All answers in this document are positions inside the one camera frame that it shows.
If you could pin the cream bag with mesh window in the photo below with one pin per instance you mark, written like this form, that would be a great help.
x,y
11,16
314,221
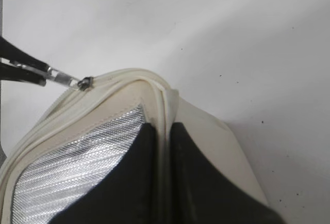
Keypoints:
x,y
84,135

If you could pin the silver zipper pull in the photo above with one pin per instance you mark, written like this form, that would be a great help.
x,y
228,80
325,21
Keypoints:
x,y
60,77

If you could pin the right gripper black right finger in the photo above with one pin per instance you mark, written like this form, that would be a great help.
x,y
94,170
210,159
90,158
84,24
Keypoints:
x,y
202,194

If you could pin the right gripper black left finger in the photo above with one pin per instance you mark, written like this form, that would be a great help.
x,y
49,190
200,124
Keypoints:
x,y
126,194

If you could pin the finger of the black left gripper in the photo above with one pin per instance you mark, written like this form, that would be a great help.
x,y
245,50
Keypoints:
x,y
16,74
12,53

